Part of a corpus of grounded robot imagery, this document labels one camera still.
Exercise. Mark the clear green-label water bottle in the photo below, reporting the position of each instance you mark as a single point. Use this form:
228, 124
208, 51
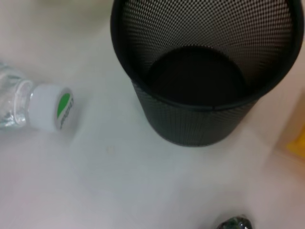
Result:
45, 107

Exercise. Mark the black mesh pen holder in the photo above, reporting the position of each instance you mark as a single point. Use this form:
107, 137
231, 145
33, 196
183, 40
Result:
195, 124

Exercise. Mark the yellow plastic bin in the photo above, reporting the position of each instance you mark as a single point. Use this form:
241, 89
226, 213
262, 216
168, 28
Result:
297, 145

